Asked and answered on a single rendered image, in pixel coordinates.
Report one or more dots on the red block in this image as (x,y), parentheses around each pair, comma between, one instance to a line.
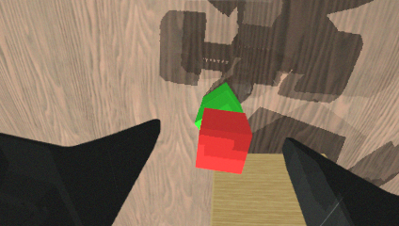
(224,138)

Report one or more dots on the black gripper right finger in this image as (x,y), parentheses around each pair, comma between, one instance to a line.
(330,195)

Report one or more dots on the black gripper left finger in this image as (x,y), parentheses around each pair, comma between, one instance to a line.
(93,178)

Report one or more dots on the green block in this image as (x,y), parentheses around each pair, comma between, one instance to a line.
(220,90)
(222,102)

